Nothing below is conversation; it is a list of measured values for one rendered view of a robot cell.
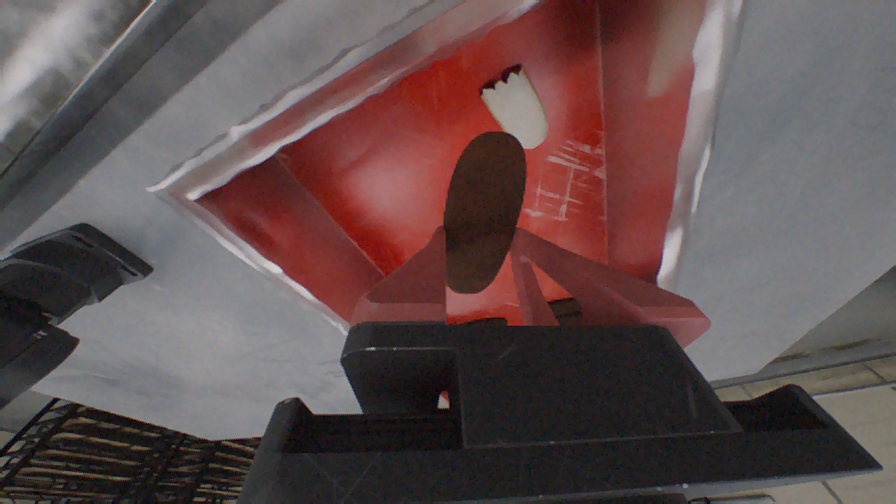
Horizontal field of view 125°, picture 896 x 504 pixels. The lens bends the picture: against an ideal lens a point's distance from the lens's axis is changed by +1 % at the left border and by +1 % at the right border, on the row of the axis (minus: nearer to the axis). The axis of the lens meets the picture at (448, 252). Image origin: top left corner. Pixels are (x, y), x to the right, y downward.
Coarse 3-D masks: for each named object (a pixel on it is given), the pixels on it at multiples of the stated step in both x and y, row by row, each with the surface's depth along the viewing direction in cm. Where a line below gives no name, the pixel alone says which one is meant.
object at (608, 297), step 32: (512, 256) 13; (544, 256) 10; (576, 256) 9; (576, 288) 8; (608, 288) 6; (640, 288) 7; (544, 320) 11; (608, 320) 6; (640, 320) 5; (672, 320) 5; (704, 320) 6
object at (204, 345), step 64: (256, 0) 17; (320, 0) 17; (384, 0) 17; (768, 0) 17; (832, 0) 17; (192, 64) 19; (256, 64) 19; (320, 64) 19; (768, 64) 20; (832, 64) 20; (128, 128) 22; (192, 128) 22; (768, 128) 23; (832, 128) 23; (64, 192) 25; (128, 192) 26; (704, 192) 28; (768, 192) 28; (832, 192) 28; (0, 256) 31; (192, 256) 32; (704, 256) 34; (768, 256) 35; (832, 256) 35; (128, 320) 41; (192, 320) 41; (256, 320) 41; (320, 320) 42; (768, 320) 46; (64, 384) 57; (128, 384) 58; (192, 384) 58; (256, 384) 59; (320, 384) 59
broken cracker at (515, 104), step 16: (512, 80) 19; (528, 80) 20; (496, 96) 20; (512, 96) 20; (528, 96) 20; (496, 112) 21; (512, 112) 21; (528, 112) 21; (544, 112) 21; (512, 128) 22; (528, 128) 22; (544, 128) 22; (528, 144) 23
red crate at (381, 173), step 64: (576, 0) 17; (448, 64) 19; (512, 64) 19; (576, 64) 19; (320, 128) 22; (384, 128) 22; (448, 128) 22; (576, 128) 23; (320, 192) 26; (384, 192) 26; (576, 192) 27; (384, 256) 32; (448, 320) 42; (512, 320) 43
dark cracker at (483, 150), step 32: (480, 160) 10; (512, 160) 10; (448, 192) 11; (480, 192) 10; (512, 192) 11; (448, 224) 12; (480, 224) 12; (512, 224) 12; (448, 256) 13; (480, 256) 13; (480, 288) 15
